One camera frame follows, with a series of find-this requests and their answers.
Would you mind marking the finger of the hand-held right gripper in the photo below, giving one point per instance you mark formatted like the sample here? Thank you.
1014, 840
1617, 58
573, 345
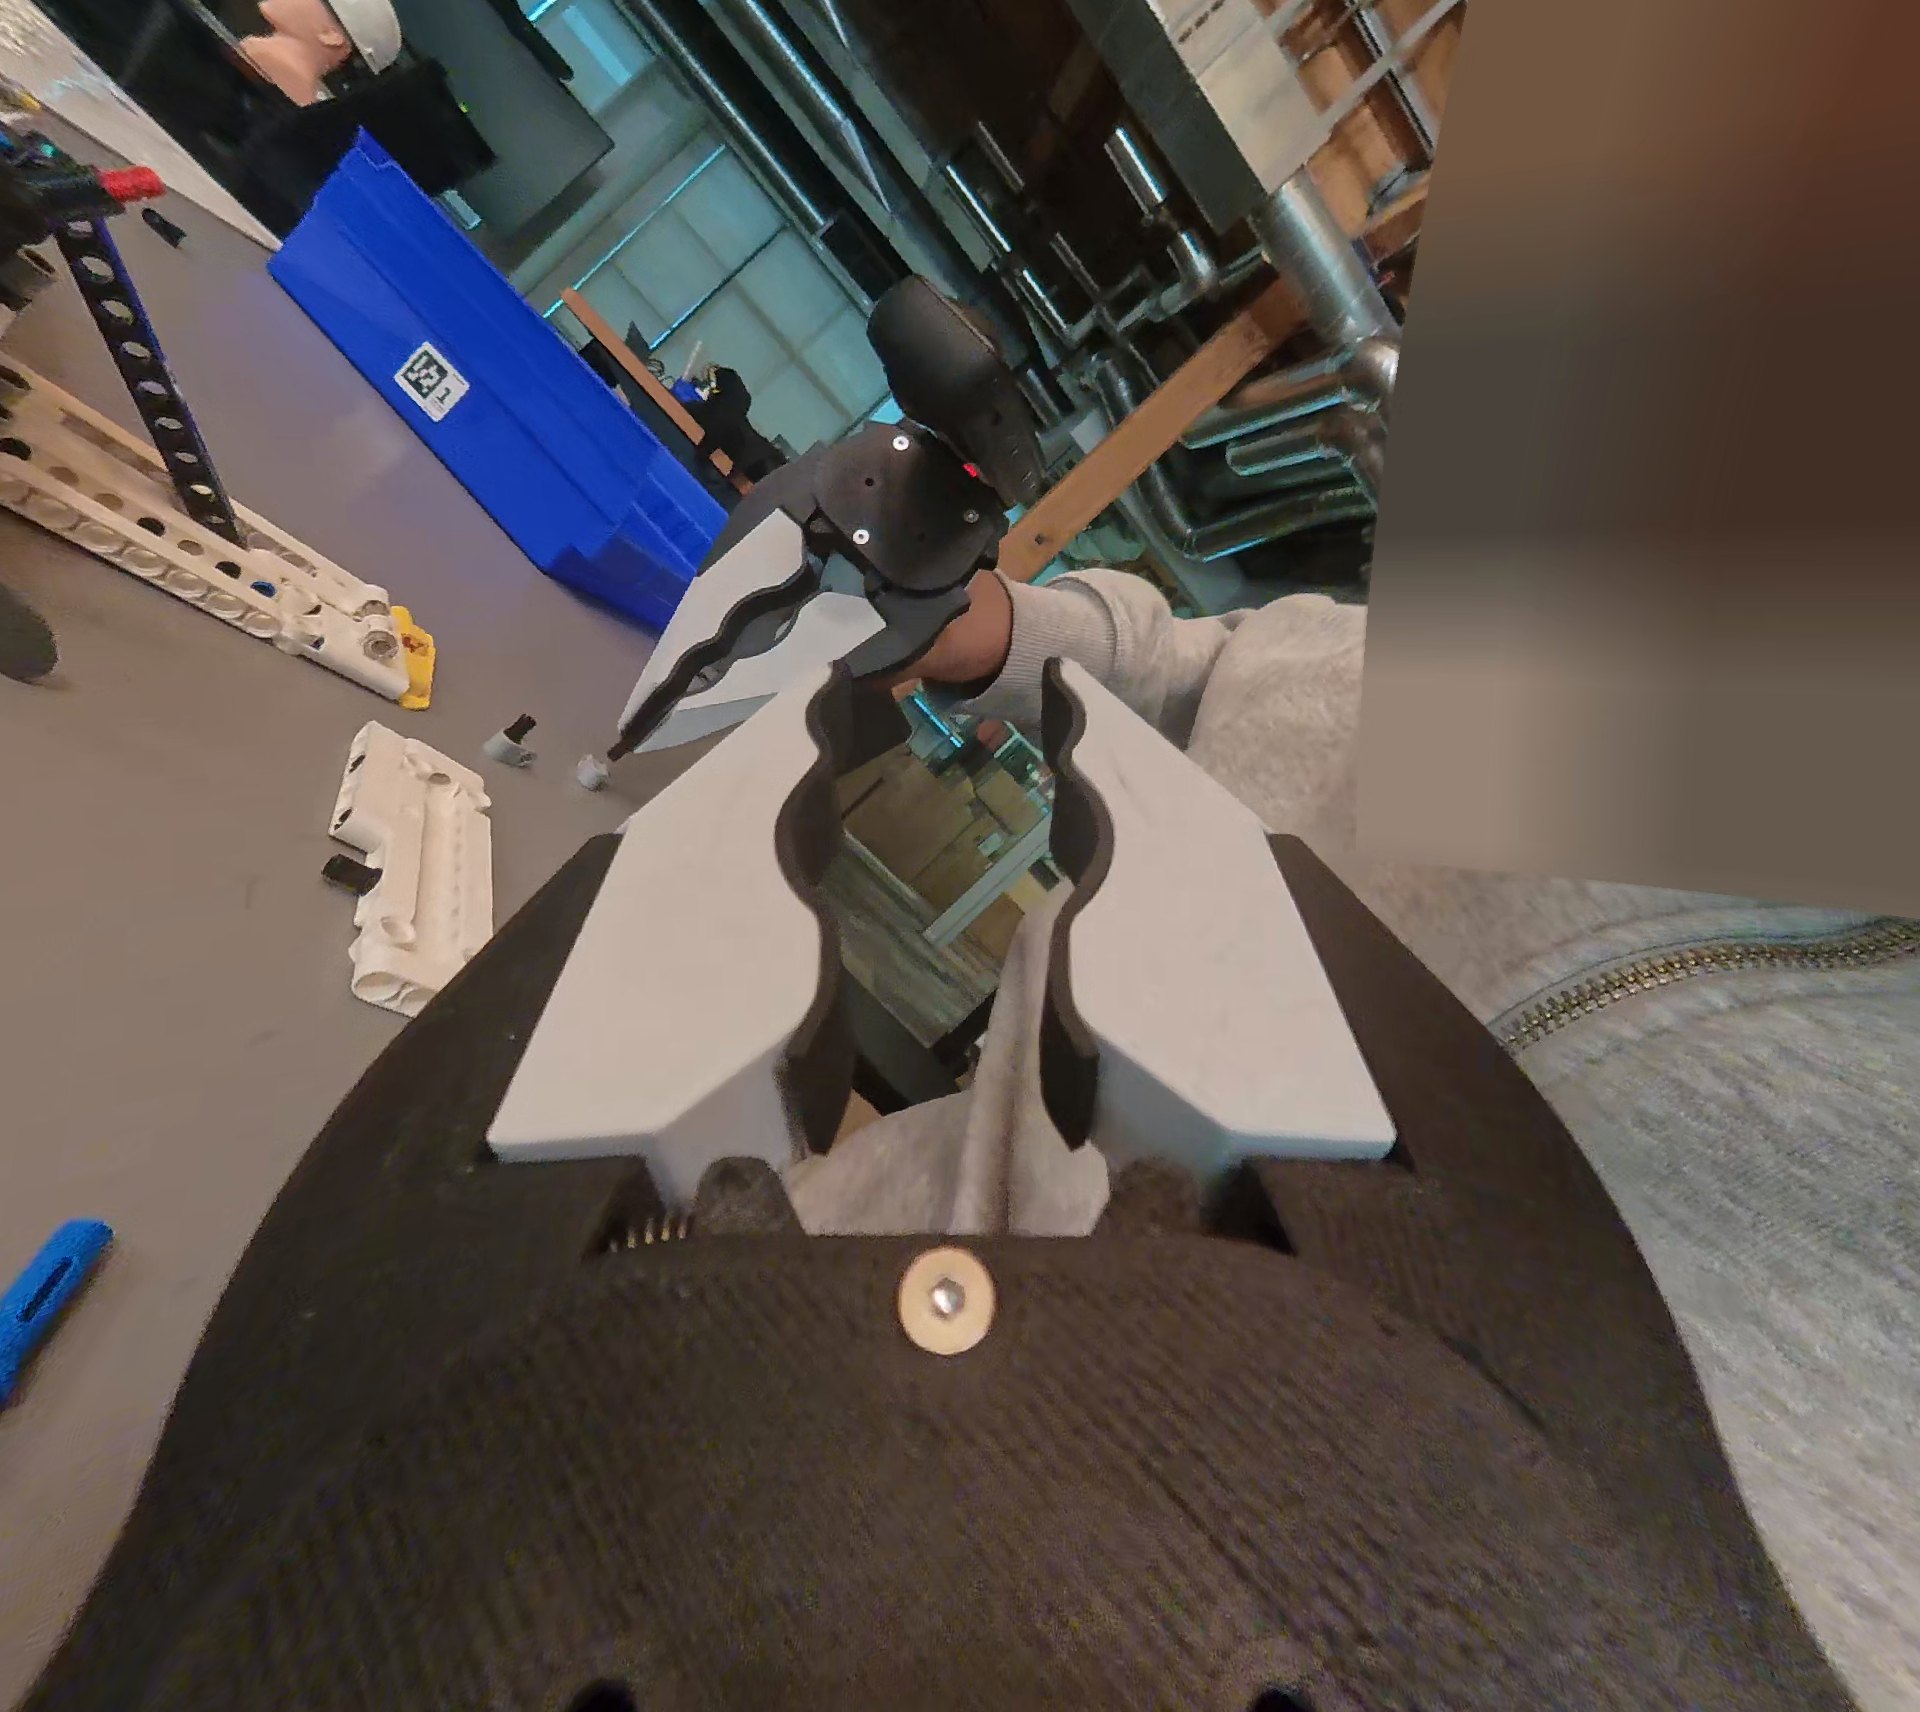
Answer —
735, 557
811, 642

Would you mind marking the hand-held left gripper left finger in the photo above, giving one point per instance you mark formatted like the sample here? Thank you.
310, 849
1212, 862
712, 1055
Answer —
661, 992

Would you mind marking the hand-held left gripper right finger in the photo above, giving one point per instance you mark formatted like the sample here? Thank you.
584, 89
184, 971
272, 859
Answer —
1214, 992

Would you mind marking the person's right forearm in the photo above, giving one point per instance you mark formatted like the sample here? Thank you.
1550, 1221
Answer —
1171, 663

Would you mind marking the white lego panel assembly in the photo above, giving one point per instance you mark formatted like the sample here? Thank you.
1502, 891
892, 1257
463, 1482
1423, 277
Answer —
428, 873

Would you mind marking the black lego pin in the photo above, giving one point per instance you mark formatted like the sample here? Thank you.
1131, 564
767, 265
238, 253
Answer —
348, 875

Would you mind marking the lego airplane model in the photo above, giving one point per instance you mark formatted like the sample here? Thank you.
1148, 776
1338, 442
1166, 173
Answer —
195, 557

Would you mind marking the small black lego piece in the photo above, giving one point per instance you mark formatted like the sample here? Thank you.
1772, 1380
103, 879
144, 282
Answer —
165, 227

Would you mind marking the blue lego piece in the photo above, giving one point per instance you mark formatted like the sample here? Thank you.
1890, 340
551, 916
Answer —
53, 1292

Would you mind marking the person's right hand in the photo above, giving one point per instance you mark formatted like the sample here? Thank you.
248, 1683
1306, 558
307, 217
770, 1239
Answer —
975, 646

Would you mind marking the black desk equipment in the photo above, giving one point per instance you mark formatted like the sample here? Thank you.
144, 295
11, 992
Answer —
735, 414

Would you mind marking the blue plastic bin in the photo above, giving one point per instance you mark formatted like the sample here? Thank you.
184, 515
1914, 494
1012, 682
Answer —
570, 497

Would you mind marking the stack of cardboard boxes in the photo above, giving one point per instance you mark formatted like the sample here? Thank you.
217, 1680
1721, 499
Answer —
931, 827

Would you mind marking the background work table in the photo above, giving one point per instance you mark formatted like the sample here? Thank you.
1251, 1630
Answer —
601, 340

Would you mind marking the grey connector with black pin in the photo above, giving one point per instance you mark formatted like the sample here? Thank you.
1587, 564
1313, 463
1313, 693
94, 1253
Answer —
506, 748

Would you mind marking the wooden ceiling beam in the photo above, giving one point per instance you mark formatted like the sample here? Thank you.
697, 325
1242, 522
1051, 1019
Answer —
1171, 392

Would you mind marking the black display screen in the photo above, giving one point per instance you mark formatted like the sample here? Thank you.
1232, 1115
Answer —
511, 122

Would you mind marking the white hard hat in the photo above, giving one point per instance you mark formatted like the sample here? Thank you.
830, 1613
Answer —
361, 11

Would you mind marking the mannequin bust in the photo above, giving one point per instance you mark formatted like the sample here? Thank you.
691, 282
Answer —
292, 47

